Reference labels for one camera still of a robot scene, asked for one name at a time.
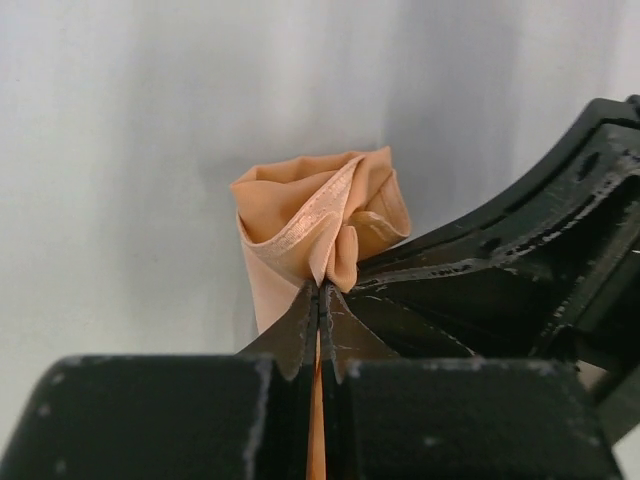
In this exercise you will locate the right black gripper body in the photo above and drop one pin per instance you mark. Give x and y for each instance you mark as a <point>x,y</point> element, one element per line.
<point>607,345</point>

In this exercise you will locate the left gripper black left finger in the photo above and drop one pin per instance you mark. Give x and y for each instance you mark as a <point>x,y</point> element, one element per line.
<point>285,356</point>

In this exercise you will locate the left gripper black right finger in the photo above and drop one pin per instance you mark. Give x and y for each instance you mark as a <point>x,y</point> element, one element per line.
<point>344,339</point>

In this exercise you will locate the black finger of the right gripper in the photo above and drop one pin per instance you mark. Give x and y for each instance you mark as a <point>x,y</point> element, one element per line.
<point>549,257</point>

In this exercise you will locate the orange cloth napkin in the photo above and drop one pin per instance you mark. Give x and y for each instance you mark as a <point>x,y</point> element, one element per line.
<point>313,219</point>

